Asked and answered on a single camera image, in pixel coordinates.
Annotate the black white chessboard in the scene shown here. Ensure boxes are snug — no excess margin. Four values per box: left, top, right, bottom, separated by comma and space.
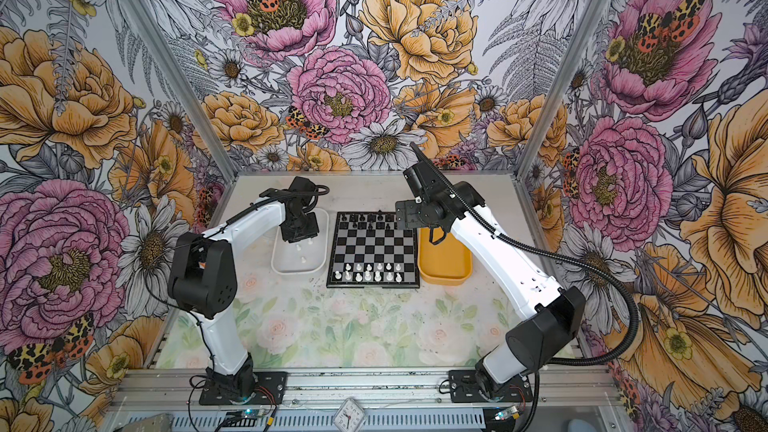
326, 211, 421, 289

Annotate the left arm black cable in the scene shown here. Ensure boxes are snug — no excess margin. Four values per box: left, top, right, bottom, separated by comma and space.
143, 182, 331, 432

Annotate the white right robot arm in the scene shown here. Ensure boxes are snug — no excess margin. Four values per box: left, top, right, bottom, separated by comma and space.
395, 145, 586, 398

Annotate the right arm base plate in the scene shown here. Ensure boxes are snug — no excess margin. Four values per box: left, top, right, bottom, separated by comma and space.
447, 369, 533, 404

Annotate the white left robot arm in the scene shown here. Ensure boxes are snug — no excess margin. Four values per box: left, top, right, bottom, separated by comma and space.
167, 177, 330, 403

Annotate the white analog clock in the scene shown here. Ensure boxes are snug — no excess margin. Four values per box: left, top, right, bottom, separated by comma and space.
332, 397, 366, 432

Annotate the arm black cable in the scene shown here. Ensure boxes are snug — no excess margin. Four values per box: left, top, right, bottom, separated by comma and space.
410, 142, 641, 432
143, 182, 331, 432

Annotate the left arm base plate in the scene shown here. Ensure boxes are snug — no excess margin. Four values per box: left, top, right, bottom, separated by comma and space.
198, 368, 288, 406

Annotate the yellow plastic tub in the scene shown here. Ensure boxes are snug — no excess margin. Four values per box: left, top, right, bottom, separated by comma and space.
417, 228, 473, 286

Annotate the white plastic tub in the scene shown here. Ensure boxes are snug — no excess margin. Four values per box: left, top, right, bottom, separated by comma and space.
271, 209, 330, 275

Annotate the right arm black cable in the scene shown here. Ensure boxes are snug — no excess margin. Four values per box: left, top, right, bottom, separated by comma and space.
410, 142, 641, 432

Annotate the aluminium front rail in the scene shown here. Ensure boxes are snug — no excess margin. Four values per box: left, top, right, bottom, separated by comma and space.
109, 365, 620, 411

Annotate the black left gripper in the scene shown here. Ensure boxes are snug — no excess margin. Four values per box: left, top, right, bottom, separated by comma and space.
278, 211, 318, 243

